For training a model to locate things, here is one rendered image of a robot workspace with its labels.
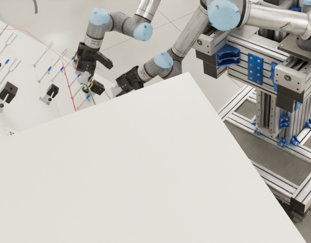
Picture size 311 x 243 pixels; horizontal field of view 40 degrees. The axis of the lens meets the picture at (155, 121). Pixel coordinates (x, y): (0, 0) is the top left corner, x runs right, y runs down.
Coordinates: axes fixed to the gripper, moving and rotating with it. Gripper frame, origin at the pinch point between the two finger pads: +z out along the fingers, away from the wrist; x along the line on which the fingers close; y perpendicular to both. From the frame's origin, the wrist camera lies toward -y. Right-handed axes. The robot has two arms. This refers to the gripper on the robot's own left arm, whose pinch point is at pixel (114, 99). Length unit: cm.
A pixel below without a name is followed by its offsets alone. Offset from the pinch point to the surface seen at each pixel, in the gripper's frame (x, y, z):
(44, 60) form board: 14.8, 31.5, 10.9
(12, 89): 66, 16, -16
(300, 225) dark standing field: -71, -119, -16
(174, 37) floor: -209, 31, 54
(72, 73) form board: 1.2, 21.7, 11.8
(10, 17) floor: -202, 153, 207
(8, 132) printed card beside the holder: 73, 5, -11
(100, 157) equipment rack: 110, -14, -70
